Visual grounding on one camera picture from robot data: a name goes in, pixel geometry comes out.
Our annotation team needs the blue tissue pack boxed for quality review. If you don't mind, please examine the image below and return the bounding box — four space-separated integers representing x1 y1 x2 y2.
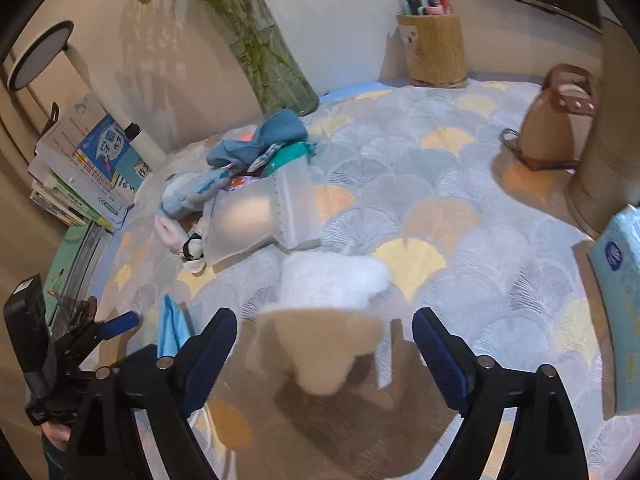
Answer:
588 205 640 415

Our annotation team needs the left human hand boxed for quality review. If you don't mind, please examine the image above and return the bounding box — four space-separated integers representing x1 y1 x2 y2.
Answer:
41 420 72 452

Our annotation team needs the stack of white books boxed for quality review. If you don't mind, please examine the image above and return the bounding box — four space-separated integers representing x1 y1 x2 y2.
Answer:
36 93 137 230

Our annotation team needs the translucent plastic bag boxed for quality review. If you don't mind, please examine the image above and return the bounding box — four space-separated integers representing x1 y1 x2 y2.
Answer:
203 158 323 266

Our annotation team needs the light blue cloth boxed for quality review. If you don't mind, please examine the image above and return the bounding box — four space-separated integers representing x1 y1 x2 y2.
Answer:
206 108 308 170

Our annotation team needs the small brown handbag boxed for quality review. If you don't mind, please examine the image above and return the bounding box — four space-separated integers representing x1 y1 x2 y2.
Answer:
499 64 599 171

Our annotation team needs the green book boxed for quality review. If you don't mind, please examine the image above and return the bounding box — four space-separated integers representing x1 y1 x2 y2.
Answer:
43 222 113 330

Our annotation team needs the teal knitted cloth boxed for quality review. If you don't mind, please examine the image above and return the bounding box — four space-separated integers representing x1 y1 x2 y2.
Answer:
260 142 316 178

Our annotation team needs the beige cylindrical thermos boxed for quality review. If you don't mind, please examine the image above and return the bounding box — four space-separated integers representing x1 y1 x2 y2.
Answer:
566 18 640 238

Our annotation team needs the woven pen holder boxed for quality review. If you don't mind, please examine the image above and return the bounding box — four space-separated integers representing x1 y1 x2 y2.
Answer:
396 14 468 88

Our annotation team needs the glass vase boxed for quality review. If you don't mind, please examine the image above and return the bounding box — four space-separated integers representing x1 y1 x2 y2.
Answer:
203 0 319 117

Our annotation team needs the patterned fan-shell table mat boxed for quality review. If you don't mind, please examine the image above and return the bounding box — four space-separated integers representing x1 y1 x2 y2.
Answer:
92 80 639 479

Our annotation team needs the white desk lamp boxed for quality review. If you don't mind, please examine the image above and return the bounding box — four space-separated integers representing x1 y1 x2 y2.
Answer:
8 20 167 171

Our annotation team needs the blue cover book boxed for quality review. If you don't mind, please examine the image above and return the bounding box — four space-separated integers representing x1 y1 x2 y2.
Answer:
77 114 151 193

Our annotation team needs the white plush toy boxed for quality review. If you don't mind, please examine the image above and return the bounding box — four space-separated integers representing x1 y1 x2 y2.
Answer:
246 252 390 396

